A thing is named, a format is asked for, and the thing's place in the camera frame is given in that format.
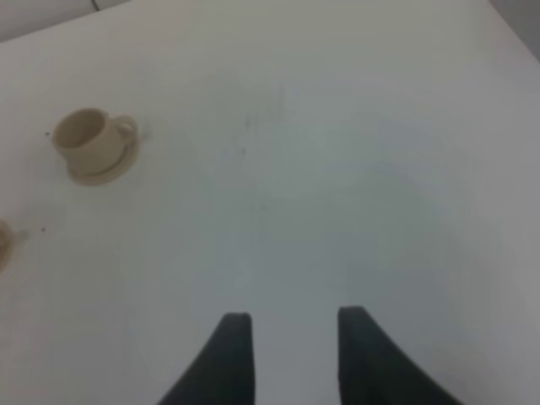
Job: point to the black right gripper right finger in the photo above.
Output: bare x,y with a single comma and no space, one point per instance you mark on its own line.
372,369

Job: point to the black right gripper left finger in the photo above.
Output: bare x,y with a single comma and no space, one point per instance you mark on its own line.
224,371

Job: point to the beige saucer far right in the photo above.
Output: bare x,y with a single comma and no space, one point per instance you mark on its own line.
128,158

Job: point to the beige saucer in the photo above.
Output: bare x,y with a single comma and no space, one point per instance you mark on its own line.
128,158
6,244

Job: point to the beige saucer near centre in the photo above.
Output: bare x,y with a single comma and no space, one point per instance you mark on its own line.
6,244

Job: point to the beige teacup far right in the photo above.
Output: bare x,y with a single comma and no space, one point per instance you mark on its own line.
90,141

